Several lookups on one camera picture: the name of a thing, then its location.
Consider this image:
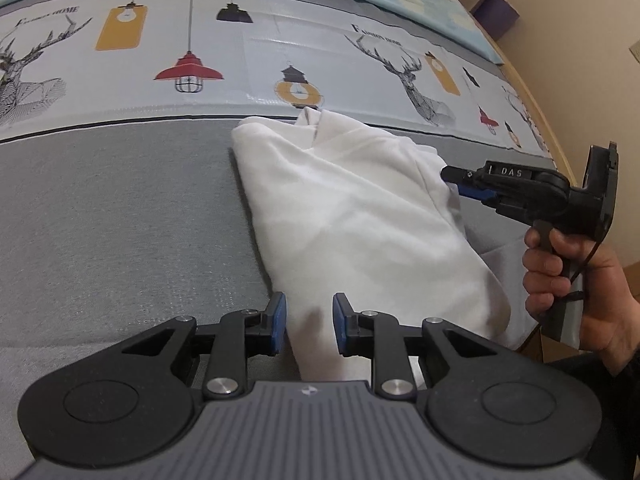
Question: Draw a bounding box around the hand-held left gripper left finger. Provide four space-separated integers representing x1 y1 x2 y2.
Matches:
120 292 287 401

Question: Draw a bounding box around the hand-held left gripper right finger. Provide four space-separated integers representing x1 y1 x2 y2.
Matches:
332 292 501 401

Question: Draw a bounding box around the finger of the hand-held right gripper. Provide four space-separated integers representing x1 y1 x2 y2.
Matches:
441 161 571 202
457 184 540 226

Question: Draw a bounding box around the white garment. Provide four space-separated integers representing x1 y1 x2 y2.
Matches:
231 107 552 392

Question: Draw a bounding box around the person's right hand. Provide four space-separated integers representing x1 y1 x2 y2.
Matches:
521 232 640 377

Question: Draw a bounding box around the purple box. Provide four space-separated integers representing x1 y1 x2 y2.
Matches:
470 0 519 41

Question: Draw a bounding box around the grey bed cover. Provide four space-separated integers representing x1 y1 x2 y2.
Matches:
0 0 557 461

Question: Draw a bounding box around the wooden bed frame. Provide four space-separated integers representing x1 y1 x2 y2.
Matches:
480 25 587 188

